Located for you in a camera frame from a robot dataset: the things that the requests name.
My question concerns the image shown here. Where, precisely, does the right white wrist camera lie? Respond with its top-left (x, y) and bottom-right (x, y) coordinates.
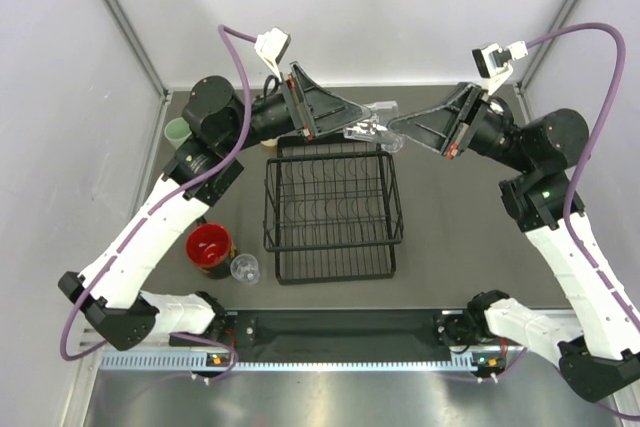
top-left (471, 41), bottom-right (528, 96)

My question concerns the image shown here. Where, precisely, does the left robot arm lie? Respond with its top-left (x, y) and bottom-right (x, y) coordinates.
top-left (58, 62), bottom-right (370, 351)

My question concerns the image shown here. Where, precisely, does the clear faceted glass tumbler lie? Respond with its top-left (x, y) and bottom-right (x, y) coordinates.
top-left (380, 132), bottom-right (406, 154)

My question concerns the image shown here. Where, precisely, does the red and black skull mug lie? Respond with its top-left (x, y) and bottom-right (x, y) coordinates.
top-left (185, 223), bottom-right (237, 280)

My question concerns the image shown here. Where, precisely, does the small clear glass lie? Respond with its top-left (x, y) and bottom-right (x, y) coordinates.
top-left (230, 254), bottom-right (260, 285)
top-left (343, 101), bottom-right (399, 145)

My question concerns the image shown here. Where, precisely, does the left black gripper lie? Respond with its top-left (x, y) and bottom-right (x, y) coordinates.
top-left (220, 61), bottom-right (371, 154)

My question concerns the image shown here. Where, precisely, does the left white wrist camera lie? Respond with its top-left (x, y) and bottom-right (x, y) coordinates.
top-left (254, 27), bottom-right (291, 78)

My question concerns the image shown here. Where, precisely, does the slotted aluminium cable duct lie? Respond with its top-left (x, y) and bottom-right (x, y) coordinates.
top-left (100, 350), bottom-right (506, 373)

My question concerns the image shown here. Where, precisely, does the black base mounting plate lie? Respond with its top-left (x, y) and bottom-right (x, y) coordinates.
top-left (229, 309), bottom-right (451, 362)

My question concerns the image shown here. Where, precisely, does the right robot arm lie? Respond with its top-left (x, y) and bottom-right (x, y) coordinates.
top-left (387, 83), bottom-right (639, 403)

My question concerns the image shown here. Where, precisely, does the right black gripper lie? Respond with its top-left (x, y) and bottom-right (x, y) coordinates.
top-left (387, 82), bottom-right (535, 174)

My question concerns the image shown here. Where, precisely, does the small steel cup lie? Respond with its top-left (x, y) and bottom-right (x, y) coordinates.
top-left (261, 138), bottom-right (278, 148)

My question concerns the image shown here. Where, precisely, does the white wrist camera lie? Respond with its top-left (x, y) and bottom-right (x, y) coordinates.
top-left (471, 41), bottom-right (528, 96)
top-left (254, 27), bottom-right (291, 78)

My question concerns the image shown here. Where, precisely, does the black wire dish rack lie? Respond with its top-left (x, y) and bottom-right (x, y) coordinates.
top-left (263, 134), bottom-right (404, 285)

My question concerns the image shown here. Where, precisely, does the mint green plastic cup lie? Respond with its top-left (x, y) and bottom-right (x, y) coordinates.
top-left (164, 117), bottom-right (191, 150)

